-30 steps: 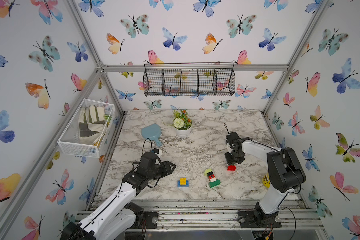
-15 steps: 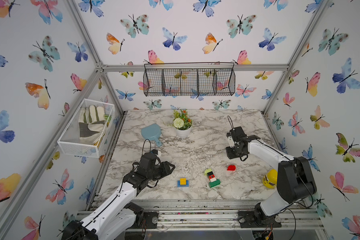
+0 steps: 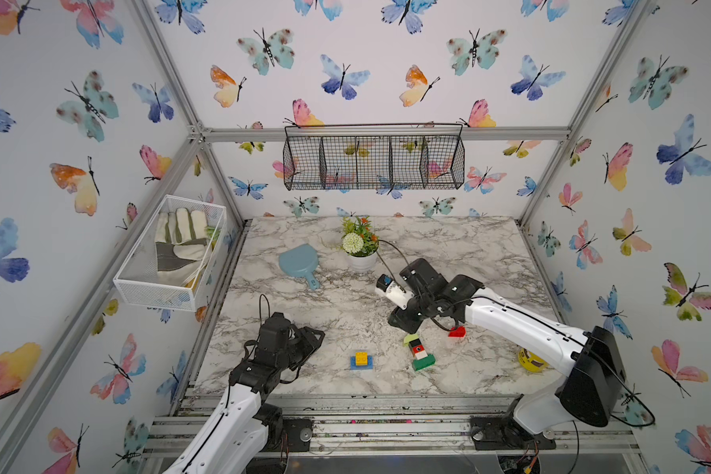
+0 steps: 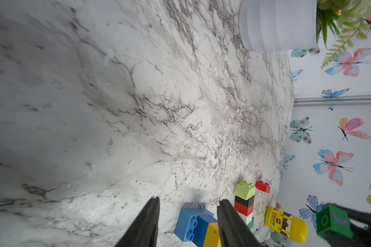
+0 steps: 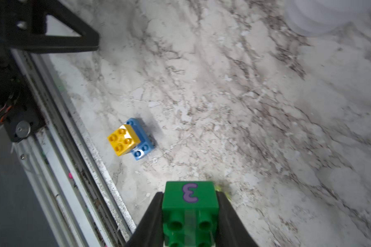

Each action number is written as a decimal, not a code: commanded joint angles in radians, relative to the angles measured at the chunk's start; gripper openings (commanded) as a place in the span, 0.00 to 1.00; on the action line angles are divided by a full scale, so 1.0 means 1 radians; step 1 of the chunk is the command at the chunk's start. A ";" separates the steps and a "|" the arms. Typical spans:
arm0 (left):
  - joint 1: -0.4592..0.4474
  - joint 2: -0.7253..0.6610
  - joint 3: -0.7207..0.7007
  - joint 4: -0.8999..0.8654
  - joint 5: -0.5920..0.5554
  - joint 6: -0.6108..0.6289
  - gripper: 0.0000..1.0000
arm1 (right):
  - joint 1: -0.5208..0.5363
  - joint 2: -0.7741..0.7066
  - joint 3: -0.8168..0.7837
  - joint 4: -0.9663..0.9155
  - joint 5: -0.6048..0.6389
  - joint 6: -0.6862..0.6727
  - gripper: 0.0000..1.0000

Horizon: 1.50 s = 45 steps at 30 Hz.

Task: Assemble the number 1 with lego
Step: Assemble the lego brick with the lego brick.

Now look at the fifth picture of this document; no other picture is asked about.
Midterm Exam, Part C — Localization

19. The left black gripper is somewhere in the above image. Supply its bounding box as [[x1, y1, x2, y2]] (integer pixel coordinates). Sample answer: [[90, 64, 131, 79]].
[[0, 1, 100, 54]]

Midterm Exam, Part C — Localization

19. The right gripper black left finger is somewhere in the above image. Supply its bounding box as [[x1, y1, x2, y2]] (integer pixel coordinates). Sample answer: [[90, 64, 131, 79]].
[[125, 192, 164, 247]]

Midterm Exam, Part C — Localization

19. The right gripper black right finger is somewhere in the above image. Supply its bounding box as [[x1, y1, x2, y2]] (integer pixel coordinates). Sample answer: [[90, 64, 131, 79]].
[[215, 191, 258, 247]]

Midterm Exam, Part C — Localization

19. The small green lego brick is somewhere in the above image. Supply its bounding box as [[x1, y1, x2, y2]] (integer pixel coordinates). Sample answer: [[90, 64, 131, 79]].
[[162, 181, 219, 247]]

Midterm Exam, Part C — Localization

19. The light blue lego brick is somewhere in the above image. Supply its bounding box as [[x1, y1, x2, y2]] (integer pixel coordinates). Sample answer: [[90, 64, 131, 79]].
[[126, 118, 155, 161]]

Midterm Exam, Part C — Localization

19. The yellow lego brick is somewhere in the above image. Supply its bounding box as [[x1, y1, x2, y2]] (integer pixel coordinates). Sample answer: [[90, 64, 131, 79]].
[[108, 124, 141, 156]]

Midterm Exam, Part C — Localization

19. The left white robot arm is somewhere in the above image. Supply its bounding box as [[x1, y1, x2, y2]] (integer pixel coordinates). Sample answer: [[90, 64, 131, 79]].
[[0, 1, 100, 143]]

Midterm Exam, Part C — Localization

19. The white plant pot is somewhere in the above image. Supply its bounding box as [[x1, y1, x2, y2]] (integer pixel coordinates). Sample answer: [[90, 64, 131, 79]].
[[284, 0, 371, 37]]

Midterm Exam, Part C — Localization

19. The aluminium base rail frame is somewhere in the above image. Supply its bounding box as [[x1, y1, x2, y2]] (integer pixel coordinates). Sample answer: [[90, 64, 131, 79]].
[[12, 49, 135, 247]]

